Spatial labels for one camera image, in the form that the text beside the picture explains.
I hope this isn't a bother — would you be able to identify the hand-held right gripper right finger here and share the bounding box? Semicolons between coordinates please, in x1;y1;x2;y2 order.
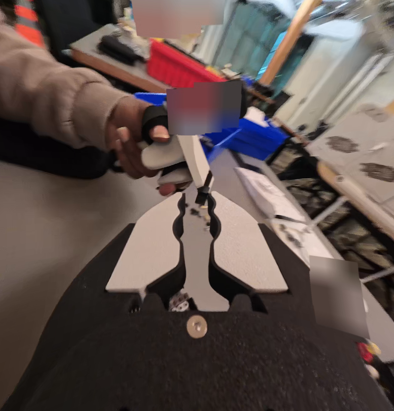
208;191;289;312

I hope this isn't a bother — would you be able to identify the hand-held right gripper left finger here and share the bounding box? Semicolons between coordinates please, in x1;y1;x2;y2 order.
105;192;187;310

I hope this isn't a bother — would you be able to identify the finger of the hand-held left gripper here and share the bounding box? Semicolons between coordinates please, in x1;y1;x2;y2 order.
178;134;214;194

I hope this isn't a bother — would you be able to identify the person's left forearm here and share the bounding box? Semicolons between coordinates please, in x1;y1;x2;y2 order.
0;0;135;151

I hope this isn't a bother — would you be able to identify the grey desk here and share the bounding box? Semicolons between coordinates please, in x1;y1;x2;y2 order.
0;146;394;411

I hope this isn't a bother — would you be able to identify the brown edged office desk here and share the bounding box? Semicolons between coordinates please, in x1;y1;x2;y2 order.
70;24;172;94

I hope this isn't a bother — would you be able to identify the person's left hand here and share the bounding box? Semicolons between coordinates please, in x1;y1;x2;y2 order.
107;95;184;197

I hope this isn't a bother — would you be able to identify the clear plastic parts bag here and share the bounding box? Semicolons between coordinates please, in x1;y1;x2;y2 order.
277;223;305;249

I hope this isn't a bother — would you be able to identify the blue plastic bin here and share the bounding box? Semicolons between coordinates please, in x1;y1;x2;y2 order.
133;91;291;162

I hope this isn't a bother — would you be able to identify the red plastic bin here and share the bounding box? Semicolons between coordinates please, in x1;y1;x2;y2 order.
147;39;225;88

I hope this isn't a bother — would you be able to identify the black pouch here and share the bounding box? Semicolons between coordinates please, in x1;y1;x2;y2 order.
97;34;146;65

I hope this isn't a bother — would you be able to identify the red toy piece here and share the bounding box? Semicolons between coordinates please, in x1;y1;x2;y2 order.
357;341;382;381

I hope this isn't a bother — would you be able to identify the wooden column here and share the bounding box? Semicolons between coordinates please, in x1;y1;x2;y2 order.
259;0;323;85

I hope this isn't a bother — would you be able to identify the orange grey striped object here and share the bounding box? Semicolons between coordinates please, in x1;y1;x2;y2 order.
14;0;46;49

